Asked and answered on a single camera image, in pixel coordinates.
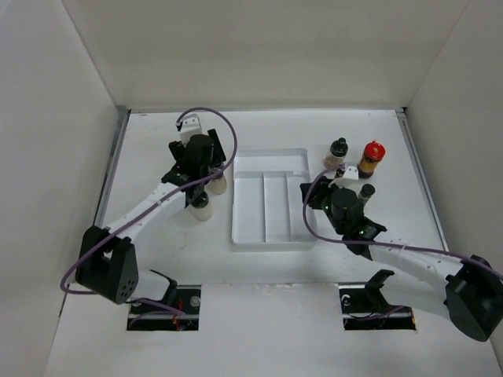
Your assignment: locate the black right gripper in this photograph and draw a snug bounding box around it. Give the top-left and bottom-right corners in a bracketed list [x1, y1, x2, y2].
[299, 175, 347, 235]

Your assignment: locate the red-lid sauce jar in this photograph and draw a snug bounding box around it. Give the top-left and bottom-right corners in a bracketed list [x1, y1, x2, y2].
[357, 141, 386, 179]

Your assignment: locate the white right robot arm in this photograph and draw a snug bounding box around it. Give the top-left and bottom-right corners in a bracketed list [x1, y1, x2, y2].
[300, 174, 502, 342]

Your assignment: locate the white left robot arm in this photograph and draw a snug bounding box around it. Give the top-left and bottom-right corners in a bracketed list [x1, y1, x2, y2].
[75, 129, 226, 313]

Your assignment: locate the small black-lid spice jar outer-right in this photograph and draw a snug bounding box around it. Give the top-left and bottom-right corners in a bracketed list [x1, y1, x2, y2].
[358, 184, 376, 205]

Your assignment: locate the black-top white powder grinder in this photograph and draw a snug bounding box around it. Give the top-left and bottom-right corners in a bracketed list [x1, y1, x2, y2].
[189, 192, 213, 221]

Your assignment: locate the black-top brown chunk grinder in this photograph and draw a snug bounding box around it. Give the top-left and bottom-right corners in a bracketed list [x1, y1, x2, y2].
[324, 137, 348, 170]

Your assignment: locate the white plastic organizer tray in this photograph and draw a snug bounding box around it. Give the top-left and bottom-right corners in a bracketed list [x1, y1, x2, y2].
[231, 148, 317, 251]

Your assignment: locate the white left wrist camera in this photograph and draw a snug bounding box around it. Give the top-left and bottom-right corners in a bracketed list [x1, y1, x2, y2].
[176, 114, 203, 146]

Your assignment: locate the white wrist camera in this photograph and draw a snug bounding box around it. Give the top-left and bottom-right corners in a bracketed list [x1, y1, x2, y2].
[329, 165, 359, 188]
[176, 114, 203, 146]

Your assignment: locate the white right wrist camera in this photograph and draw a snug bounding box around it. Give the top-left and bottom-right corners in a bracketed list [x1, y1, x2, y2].
[329, 165, 359, 188]

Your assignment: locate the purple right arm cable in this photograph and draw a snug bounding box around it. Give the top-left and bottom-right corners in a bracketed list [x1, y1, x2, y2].
[302, 167, 503, 321]

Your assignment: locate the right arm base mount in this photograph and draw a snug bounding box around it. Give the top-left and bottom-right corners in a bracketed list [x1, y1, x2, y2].
[338, 269, 416, 331]

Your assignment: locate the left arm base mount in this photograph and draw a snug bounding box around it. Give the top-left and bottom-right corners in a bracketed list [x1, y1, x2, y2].
[126, 285, 202, 332]

